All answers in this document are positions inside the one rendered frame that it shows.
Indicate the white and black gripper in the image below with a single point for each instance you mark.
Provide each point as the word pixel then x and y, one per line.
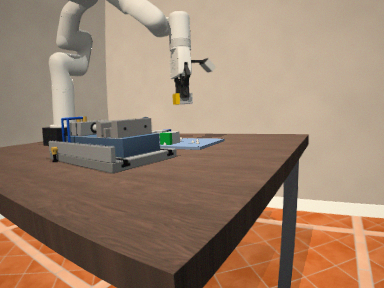
pixel 180 62

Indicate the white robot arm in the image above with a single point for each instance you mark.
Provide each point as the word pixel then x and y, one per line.
pixel 64 65

